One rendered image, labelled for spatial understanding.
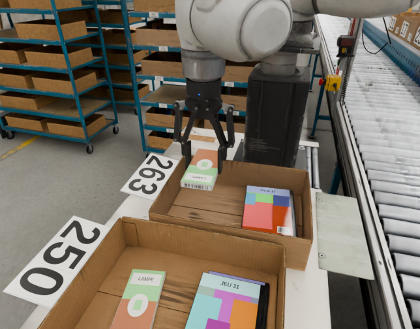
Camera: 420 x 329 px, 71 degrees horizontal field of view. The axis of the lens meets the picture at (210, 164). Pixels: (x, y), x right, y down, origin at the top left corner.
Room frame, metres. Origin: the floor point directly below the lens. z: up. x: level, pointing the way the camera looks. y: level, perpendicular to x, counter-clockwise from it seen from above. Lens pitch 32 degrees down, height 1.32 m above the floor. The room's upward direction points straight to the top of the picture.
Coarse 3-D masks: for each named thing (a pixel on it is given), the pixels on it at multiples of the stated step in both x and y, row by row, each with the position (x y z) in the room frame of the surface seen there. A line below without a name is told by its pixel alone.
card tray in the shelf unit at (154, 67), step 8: (152, 56) 2.32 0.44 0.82; (160, 56) 2.41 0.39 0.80; (168, 56) 2.39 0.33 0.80; (176, 56) 2.38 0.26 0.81; (144, 64) 2.12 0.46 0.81; (152, 64) 2.10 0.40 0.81; (160, 64) 2.09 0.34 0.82; (168, 64) 2.07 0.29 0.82; (176, 64) 2.06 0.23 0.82; (144, 72) 2.12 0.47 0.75; (152, 72) 2.11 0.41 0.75; (160, 72) 2.09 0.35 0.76; (168, 72) 2.08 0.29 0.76; (176, 72) 2.06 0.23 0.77
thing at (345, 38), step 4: (340, 36) 1.53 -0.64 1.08; (344, 36) 1.49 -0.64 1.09; (348, 36) 1.49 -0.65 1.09; (340, 40) 1.47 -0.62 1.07; (344, 40) 1.47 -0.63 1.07; (348, 40) 1.46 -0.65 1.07; (352, 40) 1.46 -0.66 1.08; (340, 44) 1.47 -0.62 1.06; (344, 44) 1.46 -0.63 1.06; (348, 44) 1.46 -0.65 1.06; (352, 44) 1.46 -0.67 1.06; (340, 48) 1.52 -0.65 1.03; (344, 48) 1.50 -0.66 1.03; (340, 52) 1.51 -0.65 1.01; (344, 52) 1.51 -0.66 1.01; (336, 56) 1.56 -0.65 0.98; (340, 56) 1.52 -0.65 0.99; (344, 56) 1.51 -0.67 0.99
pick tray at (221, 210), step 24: (240, 168) 0.75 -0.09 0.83; (264, 168) 0.73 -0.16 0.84; (288, 168) 0.72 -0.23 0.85; (168, 192) 0.65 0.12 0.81; (192, 192) 0.72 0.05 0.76; (216, 192) 0.72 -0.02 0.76; (240, 192) 0.72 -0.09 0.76; (168, 216) 0.51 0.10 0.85; (192, 216) 0.61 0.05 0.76; (216, 216) 0.61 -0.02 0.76; (240, 216) 0.61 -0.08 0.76; (264, 240) 0.46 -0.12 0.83; (288, 240) 0.45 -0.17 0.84; (312, 240) 0.44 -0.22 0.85; (288, 264) 0.44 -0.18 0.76
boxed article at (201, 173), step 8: (200, 152) 0.68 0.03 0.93; (208, 152) 0.68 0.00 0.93; (216, 152) 0.68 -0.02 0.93; (192, 160) 0.64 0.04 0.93; (200, 160) 0.64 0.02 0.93; (208, 160) 0.64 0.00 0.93; (216, 160) 0.64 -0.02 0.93; (192, 168) 0.60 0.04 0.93; (200, 168) 0.60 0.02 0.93; (208, 168) 0.60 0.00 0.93; (216, 168) 0.60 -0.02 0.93; (184, 176) 0.56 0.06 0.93; (192, 176) 0.56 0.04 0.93; (200, 176) 0.56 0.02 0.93; (208, 176) 0.56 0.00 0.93; (216, 176) 0.57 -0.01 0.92; (184, 184) 0.54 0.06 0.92; (192, 184) 0.54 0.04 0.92; (200, 184) 0.54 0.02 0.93; (208, 184) 0.53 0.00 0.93
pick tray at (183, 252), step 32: (128, 224) 0.50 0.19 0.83; (160, 224) 0.49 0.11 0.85; (96, 256) 0.41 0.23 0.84; (128, 256) 0.47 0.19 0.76; (160, 256) 0.47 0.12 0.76; (192, 256) 0.47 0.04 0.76; (224, 256) 0.45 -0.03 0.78; (256, 256) 0.43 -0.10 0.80; (96, 288) 0.38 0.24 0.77; (192, 288) 0.39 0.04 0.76; (64, 320) 0.29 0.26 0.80; (96, 320) 0.32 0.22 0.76; (160, 320) 0.32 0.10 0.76
